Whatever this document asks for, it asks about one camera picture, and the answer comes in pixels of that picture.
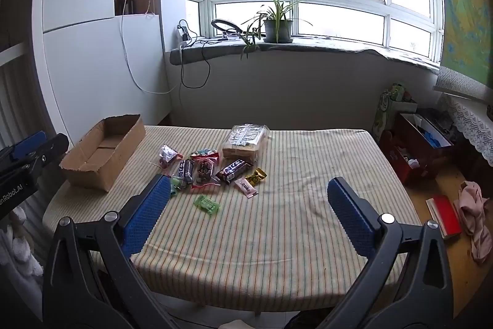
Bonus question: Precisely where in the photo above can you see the green red snack packet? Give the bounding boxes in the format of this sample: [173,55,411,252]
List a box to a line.
[191,148,220,160]

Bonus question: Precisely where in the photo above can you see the clear bag of sliced bread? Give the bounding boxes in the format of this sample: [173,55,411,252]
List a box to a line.
[222,124,269,163]

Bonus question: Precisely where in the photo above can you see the white power strip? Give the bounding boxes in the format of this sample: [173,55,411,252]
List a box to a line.
[176,20,192,48]

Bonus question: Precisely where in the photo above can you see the black ring light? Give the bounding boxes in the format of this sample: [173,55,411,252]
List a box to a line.
[210,19,245,40]

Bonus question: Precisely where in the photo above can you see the striped tablecloth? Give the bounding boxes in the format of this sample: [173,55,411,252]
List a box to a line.
[42,125,422,314]

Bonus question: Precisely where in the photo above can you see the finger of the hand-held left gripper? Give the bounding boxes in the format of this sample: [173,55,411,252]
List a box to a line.
[0,131,47,164]
[11,134,70,176]

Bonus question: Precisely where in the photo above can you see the brown cardboard box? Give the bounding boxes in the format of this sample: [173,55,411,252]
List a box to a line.
[59,114,146,193]

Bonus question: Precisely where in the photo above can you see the white cable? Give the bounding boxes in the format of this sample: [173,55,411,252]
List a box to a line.
[117,0,181,94]

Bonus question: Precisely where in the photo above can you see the white cabinet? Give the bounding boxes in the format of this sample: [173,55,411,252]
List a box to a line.
[33,0,172,148]

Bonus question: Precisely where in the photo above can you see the dark chocolate bar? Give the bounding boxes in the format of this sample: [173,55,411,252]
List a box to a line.
[175,158,188,183]
[216,158,251,184]

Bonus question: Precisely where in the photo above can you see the red clear snack packet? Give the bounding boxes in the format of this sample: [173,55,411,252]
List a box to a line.
[191,156,222,188]

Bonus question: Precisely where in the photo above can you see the person's left hand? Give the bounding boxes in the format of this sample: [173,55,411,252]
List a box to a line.
[0,209,44,278]

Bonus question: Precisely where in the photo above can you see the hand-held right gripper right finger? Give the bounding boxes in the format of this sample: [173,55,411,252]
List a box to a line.
[327,177,463,329]

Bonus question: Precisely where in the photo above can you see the potted spider plant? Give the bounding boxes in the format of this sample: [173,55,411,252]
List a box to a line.
[239,0,313,60]

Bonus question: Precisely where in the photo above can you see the red book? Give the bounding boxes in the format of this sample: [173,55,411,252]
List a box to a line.
[426,195,463,240]

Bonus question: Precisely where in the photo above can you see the yellow candy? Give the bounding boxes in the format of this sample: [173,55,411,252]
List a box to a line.
[246,167,268,185]

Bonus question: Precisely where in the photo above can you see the pink candy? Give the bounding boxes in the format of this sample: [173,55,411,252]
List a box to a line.
[234,177,258,199]

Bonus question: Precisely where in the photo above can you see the silver red snack packet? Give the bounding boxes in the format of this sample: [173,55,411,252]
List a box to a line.
[159,144,183,170]

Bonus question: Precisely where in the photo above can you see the black cable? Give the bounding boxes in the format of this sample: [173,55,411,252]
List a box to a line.
[179,40,212,88]

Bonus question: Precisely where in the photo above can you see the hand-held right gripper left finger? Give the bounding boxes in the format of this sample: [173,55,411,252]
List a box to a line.
[42,174,181,329]

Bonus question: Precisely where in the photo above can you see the dark red box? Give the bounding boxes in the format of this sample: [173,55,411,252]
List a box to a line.
[387,113,455,185]

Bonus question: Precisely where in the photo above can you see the wall map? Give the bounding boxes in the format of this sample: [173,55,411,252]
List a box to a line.
[431,0,493,102]

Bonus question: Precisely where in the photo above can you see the white lace cloth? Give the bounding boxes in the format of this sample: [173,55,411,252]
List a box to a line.
[443,94,493,168]

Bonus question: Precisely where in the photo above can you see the pink cloth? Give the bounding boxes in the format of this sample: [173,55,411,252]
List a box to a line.
[454,180,491,264]

